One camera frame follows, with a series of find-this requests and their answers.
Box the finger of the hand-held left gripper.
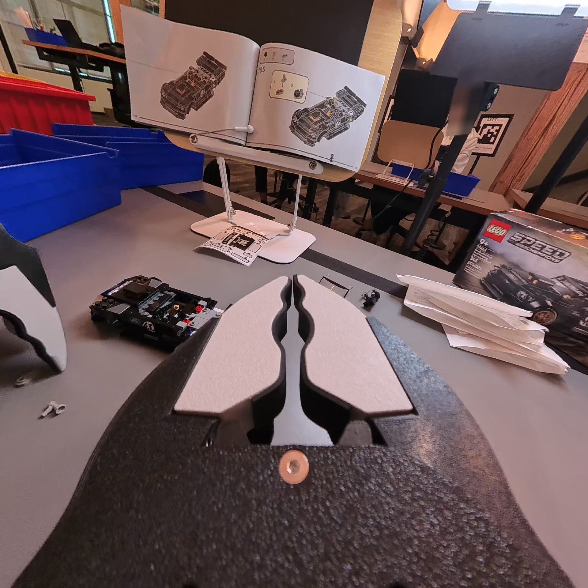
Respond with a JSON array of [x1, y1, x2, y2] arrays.
[[0, 224, 69, 373]]

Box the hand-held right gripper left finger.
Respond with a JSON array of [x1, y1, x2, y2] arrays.
[[175, 276, 293, 419]]

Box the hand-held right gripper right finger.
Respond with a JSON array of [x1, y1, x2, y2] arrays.
[[296, 274, 416, 419]]

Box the black lego car model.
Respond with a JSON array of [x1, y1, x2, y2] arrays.
[[89, 275, 225, 352]]

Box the clear lego windshield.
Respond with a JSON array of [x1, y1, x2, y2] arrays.
[[318, 275, 352, 299]]

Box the lego set box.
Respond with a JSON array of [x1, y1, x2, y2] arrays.
[[453, 211, 588, 345]]

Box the lego instruction booklet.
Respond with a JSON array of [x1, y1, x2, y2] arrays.
[[122, 5, 386, 172]]

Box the white sticker sheet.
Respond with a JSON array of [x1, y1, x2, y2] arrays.
[[196, 225, 270, 267]]

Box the white paper bags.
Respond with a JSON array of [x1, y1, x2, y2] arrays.
[[397, 274, 571, 375]]

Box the red plastic bin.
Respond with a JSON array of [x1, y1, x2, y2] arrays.
[[0, 74, 97, 137]]

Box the small blue plastic bin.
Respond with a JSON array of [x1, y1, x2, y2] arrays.
[[379, 161, 481, 197]]

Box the wooden work table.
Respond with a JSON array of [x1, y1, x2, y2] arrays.
[[510, 189, 588, 230], [354, 164, 511, 218]]

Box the white metal stand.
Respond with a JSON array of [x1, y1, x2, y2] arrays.
[[189, 129, 327, 235]]

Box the light wooden chair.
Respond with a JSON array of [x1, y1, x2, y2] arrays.
[[377, 120, 444, 168]]

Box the black light stand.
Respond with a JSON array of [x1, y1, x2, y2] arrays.
[[524, 120, 588, 214], [402, 83, 501, 255]]

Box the background wooden desk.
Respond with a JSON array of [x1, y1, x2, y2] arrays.
[[23, 39, 129, 120]]

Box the black white marker tag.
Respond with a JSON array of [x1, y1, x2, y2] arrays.
[[471, 112, 515, 159]]

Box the black computer monitor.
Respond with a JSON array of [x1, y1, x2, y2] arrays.
[[391, 69, 458, 129]]

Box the black flag board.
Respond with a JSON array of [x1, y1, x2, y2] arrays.
[[164, 0, 375, 67]]

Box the studio light panel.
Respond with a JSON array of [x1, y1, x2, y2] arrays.
[[418, 0, 588, 92]]

